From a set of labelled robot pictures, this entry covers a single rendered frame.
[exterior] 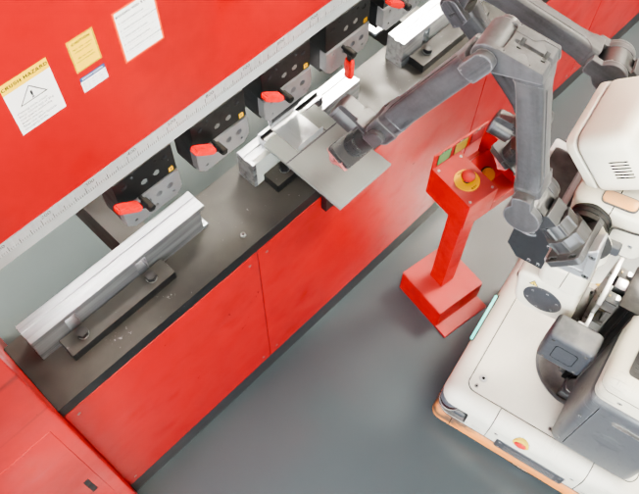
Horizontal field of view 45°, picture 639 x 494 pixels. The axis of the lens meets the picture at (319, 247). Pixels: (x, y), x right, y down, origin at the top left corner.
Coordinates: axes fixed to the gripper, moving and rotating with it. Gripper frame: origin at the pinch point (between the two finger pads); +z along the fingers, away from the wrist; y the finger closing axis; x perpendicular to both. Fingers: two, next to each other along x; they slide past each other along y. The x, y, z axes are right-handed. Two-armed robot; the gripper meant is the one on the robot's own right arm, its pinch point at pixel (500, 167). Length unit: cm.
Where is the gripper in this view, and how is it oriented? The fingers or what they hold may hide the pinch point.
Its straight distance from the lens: 220.7
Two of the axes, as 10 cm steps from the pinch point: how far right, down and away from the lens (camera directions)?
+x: -8.0, 5.4, -2.8
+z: -1.4, 2.9, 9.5
